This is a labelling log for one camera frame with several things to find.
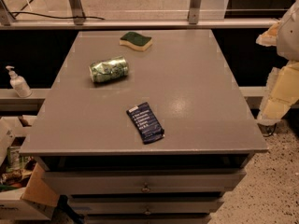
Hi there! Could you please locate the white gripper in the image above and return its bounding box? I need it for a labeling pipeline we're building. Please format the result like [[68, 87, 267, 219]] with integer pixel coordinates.
[[256, 21, 299, 126]]

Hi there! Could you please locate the crushed green soda can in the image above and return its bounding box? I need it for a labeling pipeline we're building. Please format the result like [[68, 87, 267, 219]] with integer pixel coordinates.
[[89, 56, 129, 83]]

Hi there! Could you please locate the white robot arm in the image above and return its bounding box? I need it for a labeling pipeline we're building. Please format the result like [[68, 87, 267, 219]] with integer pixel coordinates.
[[256, 0, 299, 126]]

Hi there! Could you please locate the green and yellow sponge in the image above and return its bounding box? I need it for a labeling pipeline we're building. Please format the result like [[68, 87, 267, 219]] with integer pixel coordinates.
[[120, 32, 152, 51]]

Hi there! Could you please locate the grey drawer cabinet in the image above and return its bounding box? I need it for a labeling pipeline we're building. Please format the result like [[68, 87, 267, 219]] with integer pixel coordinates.
[[21, 30, 266, 224]]

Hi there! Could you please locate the dark blue snack bar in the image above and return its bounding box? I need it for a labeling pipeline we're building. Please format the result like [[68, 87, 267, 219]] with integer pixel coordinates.
[[126, 103, 164, 145]]

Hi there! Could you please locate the top drawer with knob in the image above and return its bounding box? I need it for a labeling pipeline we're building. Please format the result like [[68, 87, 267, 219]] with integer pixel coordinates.
[[43, 169, 246, 195]]

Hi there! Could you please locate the drawer with knob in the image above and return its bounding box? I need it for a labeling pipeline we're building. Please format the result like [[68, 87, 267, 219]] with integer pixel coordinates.
[[43, 169, 246, 195], [68, 196, 223, 215]]

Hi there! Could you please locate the white pump bottle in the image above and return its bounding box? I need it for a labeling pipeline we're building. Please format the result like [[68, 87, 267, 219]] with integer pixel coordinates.
[[6, 65, 32, 98]]

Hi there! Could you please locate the cardboard box of items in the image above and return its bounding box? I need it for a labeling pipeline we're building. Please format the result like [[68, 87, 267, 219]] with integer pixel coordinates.
[[0, 116, 59, 220]]

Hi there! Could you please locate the grey metal railing frame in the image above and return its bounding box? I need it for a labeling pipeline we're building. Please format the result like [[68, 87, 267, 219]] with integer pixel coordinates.
[[0, 0, 299, 30]]

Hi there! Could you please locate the black cable on ledge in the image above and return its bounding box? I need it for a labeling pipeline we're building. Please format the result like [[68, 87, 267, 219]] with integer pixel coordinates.
[[8, 10, 107, 21]]

